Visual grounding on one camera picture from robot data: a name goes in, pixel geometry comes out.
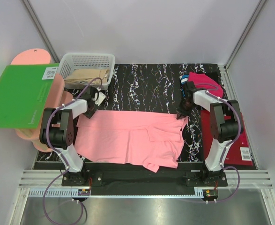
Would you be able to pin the aluminium frame rail front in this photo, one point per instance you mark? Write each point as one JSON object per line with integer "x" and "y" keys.
{"x": 248, "y": 178}

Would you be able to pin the beige folded t-shirt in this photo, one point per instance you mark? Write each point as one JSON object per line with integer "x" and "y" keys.
{"x": 84, "y": 76}

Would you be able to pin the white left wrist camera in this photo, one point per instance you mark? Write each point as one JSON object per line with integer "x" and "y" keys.
{"x": 99, "y": 98}

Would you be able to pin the light pink t-shirt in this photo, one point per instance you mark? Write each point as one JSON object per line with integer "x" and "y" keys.
{"x": 148, "y": 139}

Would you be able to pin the blue white folded t-shirt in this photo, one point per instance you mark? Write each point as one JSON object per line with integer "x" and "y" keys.
{"x": 183, "y": 80}

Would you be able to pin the dark red folder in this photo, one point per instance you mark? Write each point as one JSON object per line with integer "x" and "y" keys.
{"x": 239, "y": 153}

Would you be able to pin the pink oval board upper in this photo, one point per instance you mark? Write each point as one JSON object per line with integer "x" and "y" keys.
{"x": 48, "y": 97}

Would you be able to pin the magenta folded t-shirt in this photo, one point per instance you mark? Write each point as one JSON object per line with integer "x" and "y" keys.
{"x": 202, "y": 81}

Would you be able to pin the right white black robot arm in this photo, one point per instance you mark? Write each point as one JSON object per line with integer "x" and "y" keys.
{"x": 226, "y": 125}

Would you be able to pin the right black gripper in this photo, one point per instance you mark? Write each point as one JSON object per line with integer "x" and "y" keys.
{"x": 182, "y": 114}

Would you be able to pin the green cutting board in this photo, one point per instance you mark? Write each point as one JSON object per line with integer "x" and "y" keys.
{"x": 19, "y": 88}

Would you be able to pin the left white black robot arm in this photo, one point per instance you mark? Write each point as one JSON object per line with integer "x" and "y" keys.
{"x": 57, "y": 131}

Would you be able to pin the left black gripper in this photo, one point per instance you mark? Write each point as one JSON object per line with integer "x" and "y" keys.
{"x": 89, "y": 114}

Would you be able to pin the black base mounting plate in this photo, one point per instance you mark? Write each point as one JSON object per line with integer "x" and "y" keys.
{"x": 186, "y": 173}

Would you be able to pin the white plastic basket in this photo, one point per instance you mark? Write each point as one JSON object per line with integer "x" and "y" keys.
{"x": 73, "y": 61}

